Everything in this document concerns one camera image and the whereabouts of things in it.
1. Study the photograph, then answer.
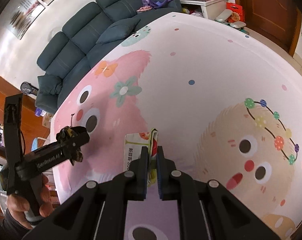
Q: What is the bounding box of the green white red wrapper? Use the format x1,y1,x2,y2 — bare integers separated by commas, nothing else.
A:
123,127,159,188

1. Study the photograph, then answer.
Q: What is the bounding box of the black gold snack wrapper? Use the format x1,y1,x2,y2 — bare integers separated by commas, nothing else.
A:
56,126,83,166

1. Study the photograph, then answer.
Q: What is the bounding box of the person left hand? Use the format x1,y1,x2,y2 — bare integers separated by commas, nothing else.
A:
5,175,54,230

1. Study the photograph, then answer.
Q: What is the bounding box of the blue round stool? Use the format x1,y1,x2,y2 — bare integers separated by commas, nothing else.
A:
31,137,50,151

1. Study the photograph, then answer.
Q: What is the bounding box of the wooden cabinet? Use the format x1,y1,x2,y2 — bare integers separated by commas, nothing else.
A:
0,76,49,154

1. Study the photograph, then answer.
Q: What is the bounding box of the cardboard box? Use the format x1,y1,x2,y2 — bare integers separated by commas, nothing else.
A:
42,113,54,129

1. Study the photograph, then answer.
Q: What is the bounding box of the black standing fan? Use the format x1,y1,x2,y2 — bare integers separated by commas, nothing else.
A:
20,81,39,96

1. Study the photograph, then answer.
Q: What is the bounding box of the cartoon printed tablecloth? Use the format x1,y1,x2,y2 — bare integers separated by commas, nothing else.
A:
52,13,302,239

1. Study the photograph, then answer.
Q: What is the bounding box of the dark teal sofa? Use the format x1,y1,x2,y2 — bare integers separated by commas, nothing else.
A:
35,0,182,114

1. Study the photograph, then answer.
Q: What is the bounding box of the dark teal cushion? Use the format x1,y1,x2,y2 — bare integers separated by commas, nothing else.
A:
96,18,140,44

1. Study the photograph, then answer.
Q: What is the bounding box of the teal stepper machine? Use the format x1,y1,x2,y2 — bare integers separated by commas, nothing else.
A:
215,9,249,35

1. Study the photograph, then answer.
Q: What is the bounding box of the white side table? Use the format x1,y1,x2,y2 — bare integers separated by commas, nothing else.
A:
180,0,227,20

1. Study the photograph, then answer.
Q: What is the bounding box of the brown wooden door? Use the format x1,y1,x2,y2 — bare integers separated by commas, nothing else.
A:
236,0,302,56

